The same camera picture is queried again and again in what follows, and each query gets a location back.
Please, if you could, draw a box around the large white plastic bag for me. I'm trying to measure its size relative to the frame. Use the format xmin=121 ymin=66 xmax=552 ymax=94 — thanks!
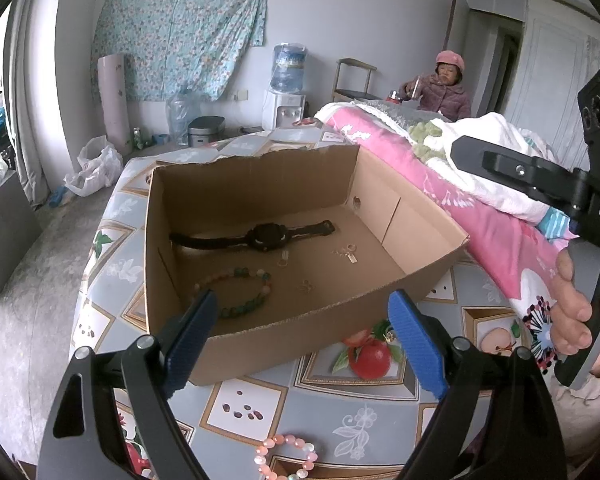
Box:
xmin=63 ymin=135 xmax=124 ymax=197

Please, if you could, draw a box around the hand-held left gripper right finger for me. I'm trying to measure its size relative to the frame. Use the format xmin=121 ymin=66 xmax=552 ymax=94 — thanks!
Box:
xmin=387 ymin=288 xmax=567 ymax=480

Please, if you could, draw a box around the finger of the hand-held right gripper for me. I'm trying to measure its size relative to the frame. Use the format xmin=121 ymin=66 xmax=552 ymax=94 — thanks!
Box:
xmin=449 ymin=133 xmax=589 ymax=212

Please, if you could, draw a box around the pink floral blanket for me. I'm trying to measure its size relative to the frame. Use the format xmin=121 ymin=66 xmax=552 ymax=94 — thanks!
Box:
xmin=314 ymin=101 xmax=581 ymax=371

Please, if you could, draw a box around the person's right hand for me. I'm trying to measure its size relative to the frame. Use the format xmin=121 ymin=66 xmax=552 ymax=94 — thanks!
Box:
xmin=549 ymin=251 xmax=600 ymax=377

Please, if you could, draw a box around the rolled pale pink mat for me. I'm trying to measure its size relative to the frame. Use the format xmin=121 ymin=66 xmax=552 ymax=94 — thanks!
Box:
xmin=97 ymin=54 xmax=134 ymax=152

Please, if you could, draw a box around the grey rice cooker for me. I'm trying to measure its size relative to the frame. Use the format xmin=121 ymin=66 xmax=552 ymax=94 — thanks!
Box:
xmin=186 ymin=115 xmax=226 ymax=149

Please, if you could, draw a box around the green plush toy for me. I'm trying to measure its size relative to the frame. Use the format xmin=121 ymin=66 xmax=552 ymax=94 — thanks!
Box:
xmin=409 ymin=119 xmax=451 ymax=160

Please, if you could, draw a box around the pink and black wristwatch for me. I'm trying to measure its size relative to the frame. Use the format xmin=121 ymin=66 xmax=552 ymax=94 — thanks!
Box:
xmin=169 ymin=219 xmax=337 ymax=253

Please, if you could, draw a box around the dark panel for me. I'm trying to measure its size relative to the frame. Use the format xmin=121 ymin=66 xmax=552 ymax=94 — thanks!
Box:
xmin=0 ymin=169 xmax=44 ymax=302

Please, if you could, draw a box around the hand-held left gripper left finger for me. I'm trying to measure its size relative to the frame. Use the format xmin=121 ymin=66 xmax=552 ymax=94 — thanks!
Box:
xmin=41 ymin=288 xmax=219 ymax=480

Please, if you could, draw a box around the brown cardboard box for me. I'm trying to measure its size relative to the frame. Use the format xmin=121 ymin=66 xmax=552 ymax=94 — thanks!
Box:
xmin=144 ymin=142 xmax=471 ymax=387

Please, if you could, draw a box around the teal striped cloth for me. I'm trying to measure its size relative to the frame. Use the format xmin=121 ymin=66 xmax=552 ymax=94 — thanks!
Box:
xmin=532 ymin=207 xmax=578 ymax=241

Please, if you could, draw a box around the white wardrobe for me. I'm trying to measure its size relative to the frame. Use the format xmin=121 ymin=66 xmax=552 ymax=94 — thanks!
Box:
xmin=505 ymin=0 xmax=600 ymax=171

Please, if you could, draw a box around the teal floral wall cloth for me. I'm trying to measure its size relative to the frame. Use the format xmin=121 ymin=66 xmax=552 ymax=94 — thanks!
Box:
xmin=90 ymin=0 xmax=271 ymax=104

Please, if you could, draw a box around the pink bead bracelet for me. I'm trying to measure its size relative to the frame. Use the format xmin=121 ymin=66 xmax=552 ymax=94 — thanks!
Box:
xmin=254 ymin=434 xmax=320 ymax=480

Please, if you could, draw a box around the white water dispenser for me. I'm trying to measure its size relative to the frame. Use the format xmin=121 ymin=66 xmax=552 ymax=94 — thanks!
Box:
xmin=261 ymin=89 xmax=307 ymax=131

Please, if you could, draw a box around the white lace cover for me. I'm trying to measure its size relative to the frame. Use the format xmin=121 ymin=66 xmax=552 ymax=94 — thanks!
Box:
xmin=352 ymin=97 xmax=433 ymax=128

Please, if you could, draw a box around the peach and green bead bracelet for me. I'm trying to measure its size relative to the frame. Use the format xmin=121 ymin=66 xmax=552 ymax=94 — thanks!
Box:
xmin=194 ymin=266 xmax=274 ymax=320

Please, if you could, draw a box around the grey curtain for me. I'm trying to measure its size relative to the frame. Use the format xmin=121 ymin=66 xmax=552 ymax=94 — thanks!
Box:
xmin=7 ymin=0 xmax=61 ymax=208

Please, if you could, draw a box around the printed fruit tablecloth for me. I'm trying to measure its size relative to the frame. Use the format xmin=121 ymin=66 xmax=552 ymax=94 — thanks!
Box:
xmin=69 ymin=127 xmax=561 ymax=480

